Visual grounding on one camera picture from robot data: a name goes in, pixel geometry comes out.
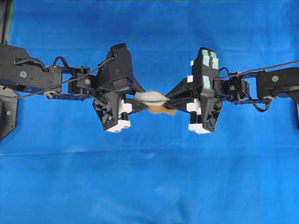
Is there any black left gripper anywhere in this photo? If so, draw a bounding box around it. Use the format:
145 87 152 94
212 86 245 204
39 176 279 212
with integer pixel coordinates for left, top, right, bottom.
91 78 149 133

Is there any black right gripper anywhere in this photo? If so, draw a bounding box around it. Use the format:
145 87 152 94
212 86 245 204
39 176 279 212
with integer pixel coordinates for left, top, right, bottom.
164 76 223 134

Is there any white and brown sponge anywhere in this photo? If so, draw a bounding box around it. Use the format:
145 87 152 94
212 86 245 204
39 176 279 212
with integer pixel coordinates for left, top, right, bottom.
134 91 176 116

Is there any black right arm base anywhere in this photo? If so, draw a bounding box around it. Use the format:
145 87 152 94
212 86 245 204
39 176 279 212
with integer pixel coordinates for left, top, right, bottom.
289 92 299 131

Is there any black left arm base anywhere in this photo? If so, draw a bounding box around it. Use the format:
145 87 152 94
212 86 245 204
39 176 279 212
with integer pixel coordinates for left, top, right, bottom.
0 85 18 141

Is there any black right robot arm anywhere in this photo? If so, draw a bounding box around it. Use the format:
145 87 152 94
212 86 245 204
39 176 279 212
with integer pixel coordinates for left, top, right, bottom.
164 63 299 134

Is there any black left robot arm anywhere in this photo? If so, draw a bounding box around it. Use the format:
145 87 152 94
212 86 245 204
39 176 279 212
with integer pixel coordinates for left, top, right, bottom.
0 43 149 133

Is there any blue table cloth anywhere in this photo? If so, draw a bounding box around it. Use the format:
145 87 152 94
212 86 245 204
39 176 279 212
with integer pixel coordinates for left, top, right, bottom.
0 0 299 224

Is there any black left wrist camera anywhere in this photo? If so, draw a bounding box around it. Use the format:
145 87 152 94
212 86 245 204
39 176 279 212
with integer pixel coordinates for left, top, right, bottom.
97 43 134 93

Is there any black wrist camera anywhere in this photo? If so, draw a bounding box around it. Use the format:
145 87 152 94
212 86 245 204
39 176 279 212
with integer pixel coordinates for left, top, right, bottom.
97 43 134 93
192 48 219 98

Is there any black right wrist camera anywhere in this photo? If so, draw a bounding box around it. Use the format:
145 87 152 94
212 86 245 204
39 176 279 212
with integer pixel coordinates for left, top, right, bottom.
192 48 219 98

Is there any black left camera cable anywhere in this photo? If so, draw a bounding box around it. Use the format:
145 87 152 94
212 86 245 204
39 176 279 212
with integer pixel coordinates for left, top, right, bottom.
0 52 117 99

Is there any black camera cable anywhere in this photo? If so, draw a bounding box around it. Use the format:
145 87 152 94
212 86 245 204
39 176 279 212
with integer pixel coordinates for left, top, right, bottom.
0 52 117 99
210 60 299 81

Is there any black right camera cable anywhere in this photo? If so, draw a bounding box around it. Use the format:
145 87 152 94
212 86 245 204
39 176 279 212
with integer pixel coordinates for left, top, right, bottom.
210 60 299 81

